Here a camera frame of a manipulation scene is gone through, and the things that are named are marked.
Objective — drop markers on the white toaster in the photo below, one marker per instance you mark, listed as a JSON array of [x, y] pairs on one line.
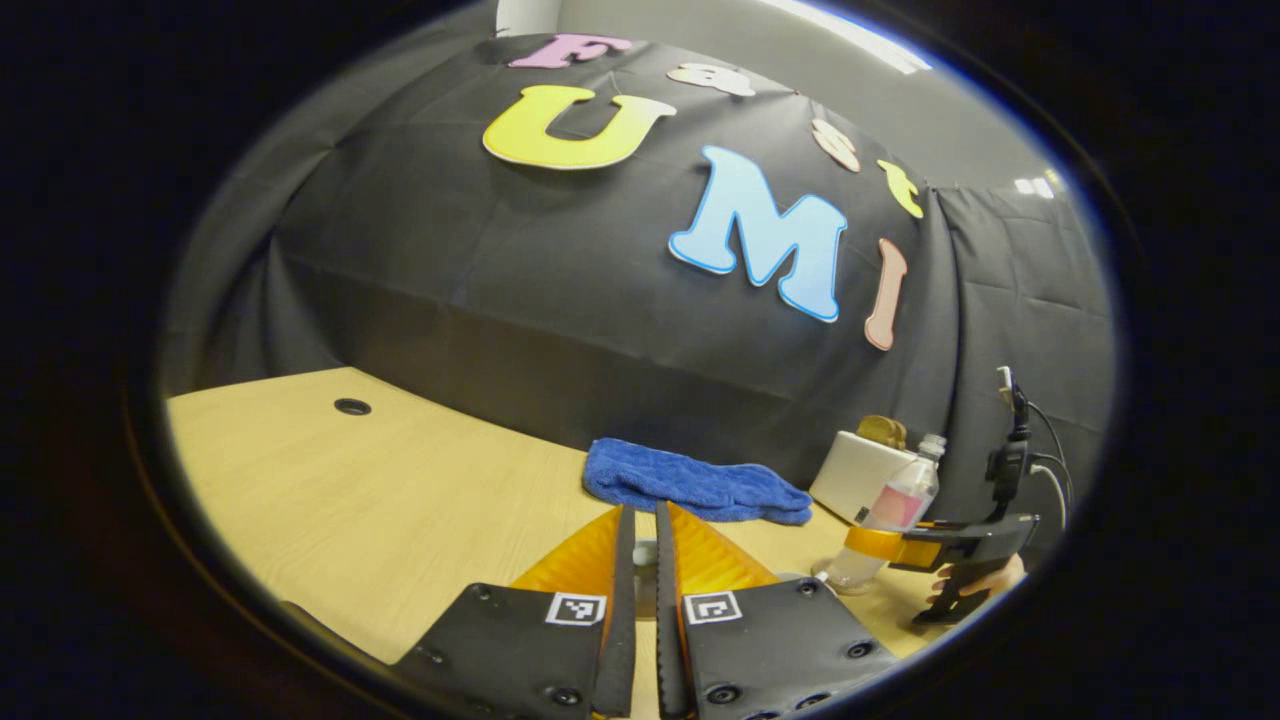
[[850, 475]]

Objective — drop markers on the blue towel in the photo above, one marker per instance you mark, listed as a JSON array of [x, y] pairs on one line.
[[690, 480]]

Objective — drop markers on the white teacup lid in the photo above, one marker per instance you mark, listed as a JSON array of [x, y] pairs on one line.
[[646, 552]]

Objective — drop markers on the clear plastic water bottle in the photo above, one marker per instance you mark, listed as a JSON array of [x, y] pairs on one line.
[[900, 500]]

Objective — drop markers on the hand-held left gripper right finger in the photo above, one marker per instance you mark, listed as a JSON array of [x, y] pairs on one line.
[[668, 640]]

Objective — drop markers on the brown bread slice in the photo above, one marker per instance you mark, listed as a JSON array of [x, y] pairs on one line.
[[873, 432], [897, 435]]

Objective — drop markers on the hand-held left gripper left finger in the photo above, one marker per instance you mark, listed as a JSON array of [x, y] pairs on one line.
[[622, 640]]

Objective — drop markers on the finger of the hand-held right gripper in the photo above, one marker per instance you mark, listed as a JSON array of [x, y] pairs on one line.
[[940, 548]]

